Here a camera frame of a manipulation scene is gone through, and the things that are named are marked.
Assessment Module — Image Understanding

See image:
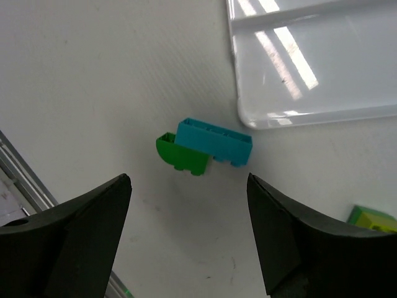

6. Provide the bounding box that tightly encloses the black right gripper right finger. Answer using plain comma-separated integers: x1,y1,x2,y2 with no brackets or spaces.
247,174,396,297

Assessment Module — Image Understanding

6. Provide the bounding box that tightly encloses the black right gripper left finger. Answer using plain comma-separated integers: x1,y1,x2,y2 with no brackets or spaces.
0,173,133,298

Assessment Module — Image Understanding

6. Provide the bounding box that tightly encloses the lime-green lego pair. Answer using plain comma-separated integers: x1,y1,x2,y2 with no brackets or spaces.
347,205,396,233

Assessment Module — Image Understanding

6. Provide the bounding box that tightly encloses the blue long lego brick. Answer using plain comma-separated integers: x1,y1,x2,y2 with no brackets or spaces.
175,118,253,167

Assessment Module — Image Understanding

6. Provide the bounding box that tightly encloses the white divided sorting tray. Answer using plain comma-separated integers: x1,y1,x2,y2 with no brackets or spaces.
226,1,396,130

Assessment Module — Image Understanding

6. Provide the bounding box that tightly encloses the green curved lego brick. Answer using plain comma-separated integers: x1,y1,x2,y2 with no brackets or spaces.
156,132,210,176

